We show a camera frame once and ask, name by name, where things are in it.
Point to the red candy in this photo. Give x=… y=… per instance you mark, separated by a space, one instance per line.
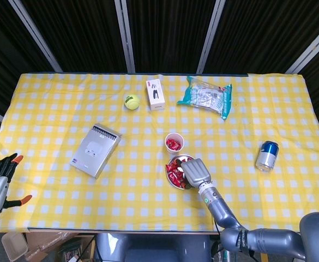
x=171 y=142
x=173 y=177
x=172 y=148
x=179 y=170
x=170 y=167
x=177 y=146

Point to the beige plastic container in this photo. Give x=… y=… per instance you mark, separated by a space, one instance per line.
x=14 y=247

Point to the brown cardboard box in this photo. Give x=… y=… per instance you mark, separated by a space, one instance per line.
x=47 y=243

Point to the round steel plate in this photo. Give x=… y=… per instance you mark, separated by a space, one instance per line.
x=171 y=183

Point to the teal snack bag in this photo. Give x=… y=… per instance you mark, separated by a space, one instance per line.
x=205 y=95

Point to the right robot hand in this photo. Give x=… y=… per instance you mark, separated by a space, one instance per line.
x=197 y=172

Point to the white paper cup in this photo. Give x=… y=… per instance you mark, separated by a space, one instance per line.
x=174 y=151

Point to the yellow checkered tablecloth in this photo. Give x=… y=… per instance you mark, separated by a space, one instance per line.
x=121 y=196

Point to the grey robot torso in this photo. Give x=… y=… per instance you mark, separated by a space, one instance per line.
x=153 y=248

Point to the blue silver drink can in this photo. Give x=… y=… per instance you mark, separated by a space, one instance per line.
x=267 y=158

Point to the silver earbuds box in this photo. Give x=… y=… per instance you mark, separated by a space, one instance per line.
x=93 y=152

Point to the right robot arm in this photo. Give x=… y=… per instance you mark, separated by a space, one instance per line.
x=224 y=213

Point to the yellow tennis ball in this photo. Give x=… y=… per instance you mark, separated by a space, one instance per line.
x=132 y=102

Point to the small white product box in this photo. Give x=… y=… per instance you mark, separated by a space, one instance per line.
x=155 y=95

